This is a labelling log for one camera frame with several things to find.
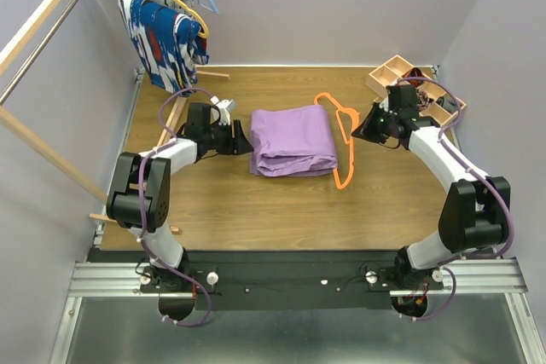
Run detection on blue white patterned garment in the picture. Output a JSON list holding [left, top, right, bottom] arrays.
[[118, 0, 209, 97]]

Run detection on red black rolled item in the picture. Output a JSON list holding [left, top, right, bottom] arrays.
[[405, 67, 424, 78]]

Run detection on patterned rolled item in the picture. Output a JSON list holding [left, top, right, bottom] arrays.
[[415, 89, 435, 111]]

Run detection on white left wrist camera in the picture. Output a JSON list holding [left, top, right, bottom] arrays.
[[211, 96, 236, 125]]

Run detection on black mounting base plate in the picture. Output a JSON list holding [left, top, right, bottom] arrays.
[[89, 249, 443, 319]]

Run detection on aluminium rail frame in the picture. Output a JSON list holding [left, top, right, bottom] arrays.
[[46, 65, 546, 364]]

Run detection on metal hanging rod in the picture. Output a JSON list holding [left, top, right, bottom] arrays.
[[0, 0, 107, 105]]

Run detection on grey rolled item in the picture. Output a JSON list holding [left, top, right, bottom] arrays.
[[436, 95, 458, 114]]

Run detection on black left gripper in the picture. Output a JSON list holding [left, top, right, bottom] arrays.
[[204, 119, 254, 155]]

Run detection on purple trousers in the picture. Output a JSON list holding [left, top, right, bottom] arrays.
[[250, 105, 339, 177]]

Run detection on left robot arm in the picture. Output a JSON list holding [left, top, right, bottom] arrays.
[[106, 97, 253, 292]]

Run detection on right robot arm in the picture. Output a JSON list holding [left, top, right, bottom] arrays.
[[351, 78, 514, 289]]

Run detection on wooden compartment tray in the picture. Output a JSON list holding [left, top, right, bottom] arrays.
[[365, 55, 457, 126]]

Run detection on orange plastic hanger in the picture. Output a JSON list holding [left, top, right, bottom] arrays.
[[314, 92, 359, 190]]

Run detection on wooden clothes rack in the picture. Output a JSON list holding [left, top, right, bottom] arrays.
[[1, 0, 227, 240]]

